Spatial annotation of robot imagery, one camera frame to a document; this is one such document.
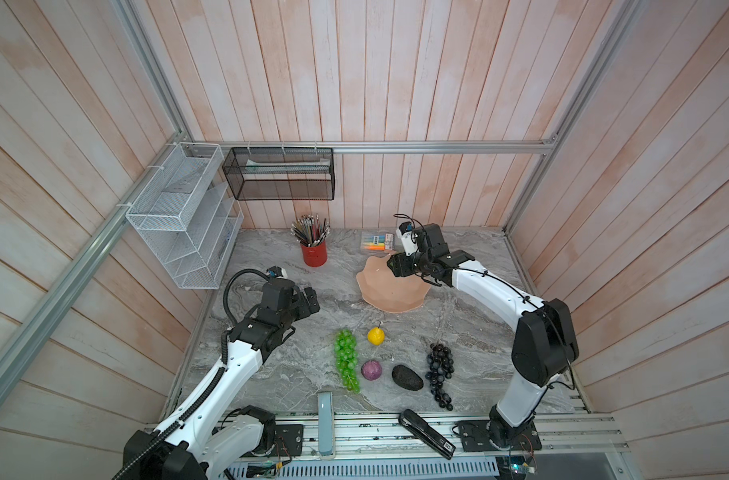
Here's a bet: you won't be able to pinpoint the purple fake fruit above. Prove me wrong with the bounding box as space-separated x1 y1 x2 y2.
362 360 382 381

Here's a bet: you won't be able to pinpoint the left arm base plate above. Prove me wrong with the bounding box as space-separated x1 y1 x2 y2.
242 424 304 459

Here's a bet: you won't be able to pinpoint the red pen cup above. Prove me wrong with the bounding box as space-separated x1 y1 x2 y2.
300 241 328 268

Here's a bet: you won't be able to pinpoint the pink scalloped fruit bowl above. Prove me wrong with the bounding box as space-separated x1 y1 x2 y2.
356 254 430 314

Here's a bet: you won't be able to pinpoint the black grape bunch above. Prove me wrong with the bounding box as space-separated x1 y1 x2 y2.
425 343 455 411

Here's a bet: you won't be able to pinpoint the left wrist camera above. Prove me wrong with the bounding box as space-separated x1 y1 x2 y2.
266 266 288 279

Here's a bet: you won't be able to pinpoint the pack of coloured markers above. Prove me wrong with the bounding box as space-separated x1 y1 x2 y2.
360 232 394 251

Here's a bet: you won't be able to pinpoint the black stapler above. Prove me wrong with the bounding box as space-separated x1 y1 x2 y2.
398 409 456 460

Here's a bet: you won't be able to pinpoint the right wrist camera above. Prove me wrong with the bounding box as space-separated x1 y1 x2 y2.
397 220 418 256

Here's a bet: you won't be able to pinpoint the black mesh wall basket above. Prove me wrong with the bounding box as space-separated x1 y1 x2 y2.
222 146 336 201

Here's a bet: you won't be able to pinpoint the light blue flat device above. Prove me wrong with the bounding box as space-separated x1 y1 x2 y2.
318 391 336 459

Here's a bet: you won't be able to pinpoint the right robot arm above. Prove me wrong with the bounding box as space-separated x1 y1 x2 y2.
387 214 579 449

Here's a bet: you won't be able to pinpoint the pens in cup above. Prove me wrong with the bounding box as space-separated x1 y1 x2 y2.
290 215 330 248

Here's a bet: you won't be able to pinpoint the yellow fake lemon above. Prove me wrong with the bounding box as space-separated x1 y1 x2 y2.
367 326 385 346

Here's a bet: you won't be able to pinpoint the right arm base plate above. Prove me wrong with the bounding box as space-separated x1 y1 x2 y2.
452 419 542 452

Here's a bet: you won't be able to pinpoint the green grape bunch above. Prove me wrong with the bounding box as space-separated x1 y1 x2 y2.
334 329 360 393

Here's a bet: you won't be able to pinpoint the green circuit board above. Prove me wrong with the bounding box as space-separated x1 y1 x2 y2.
498 460 536 480

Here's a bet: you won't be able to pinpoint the white mesh wall organizer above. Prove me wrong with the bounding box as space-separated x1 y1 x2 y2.
126 142 244 290

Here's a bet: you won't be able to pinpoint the dark fake avocado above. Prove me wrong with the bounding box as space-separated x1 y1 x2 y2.
391 364 424 391

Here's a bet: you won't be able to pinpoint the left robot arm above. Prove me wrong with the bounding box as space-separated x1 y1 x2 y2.
116 274 320 479

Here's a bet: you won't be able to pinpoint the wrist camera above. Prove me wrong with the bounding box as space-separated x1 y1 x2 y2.
397 220 418 256
266 266 288 279

